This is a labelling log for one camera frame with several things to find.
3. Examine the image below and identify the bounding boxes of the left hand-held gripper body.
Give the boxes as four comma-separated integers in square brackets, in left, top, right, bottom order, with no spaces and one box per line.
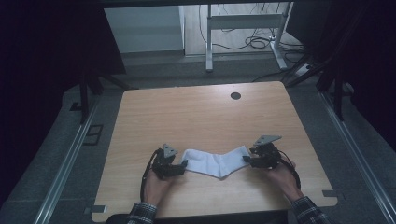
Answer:
[151,142,185,181]

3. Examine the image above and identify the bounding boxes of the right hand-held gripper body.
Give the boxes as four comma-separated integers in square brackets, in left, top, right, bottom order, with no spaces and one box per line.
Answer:
[248,134,283,171]

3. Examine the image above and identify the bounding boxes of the white sock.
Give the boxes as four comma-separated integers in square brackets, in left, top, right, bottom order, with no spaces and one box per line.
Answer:
[180,147,224,179]
[219,145,252,179]

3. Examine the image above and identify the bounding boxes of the person's left hand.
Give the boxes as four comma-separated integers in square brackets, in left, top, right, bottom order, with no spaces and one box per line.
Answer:
[143,168,176,208]

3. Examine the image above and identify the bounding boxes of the person's right hand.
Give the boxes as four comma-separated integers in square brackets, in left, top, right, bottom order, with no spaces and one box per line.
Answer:
[265,161,305,203]

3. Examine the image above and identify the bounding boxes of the person's dark clothing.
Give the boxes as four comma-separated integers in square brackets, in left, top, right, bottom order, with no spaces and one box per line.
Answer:
[105,211,289,224]

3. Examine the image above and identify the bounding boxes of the black metal stand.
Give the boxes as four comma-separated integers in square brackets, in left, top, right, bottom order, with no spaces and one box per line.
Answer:
[284,52,357,123]
[78,70,139,126]

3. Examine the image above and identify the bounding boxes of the white power strip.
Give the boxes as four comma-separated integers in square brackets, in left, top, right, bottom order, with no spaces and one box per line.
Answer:
[293,63,314,77]

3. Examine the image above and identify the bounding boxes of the white panel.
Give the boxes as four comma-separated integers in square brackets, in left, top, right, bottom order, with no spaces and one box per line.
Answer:
[103,5,185,54]

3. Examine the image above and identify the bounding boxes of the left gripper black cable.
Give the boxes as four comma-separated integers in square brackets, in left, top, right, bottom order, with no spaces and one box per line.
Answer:
[139,148,163,203]

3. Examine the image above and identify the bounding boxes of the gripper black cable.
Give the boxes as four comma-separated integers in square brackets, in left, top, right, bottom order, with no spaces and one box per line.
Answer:
[139,148,163,203]
[277,149,302,191]

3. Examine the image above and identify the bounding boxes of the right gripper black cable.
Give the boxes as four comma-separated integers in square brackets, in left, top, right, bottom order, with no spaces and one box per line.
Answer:
[277,149,302,191]

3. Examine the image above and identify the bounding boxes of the grey metal table bracket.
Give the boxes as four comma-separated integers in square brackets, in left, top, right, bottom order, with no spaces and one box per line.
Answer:
[83,203,107,216]
[321,189,347,201]

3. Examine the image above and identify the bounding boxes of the aluminium floor rail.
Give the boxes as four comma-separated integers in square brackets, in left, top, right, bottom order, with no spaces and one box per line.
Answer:
[32,95,101,224]
[318,91,396,224]

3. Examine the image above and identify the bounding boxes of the black floor cables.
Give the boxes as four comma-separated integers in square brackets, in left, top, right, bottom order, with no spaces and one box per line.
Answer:
[198,2,307,64]

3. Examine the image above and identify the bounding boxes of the white metal desk frame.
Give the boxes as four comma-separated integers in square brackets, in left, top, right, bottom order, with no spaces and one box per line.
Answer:
[205,1,294,74]

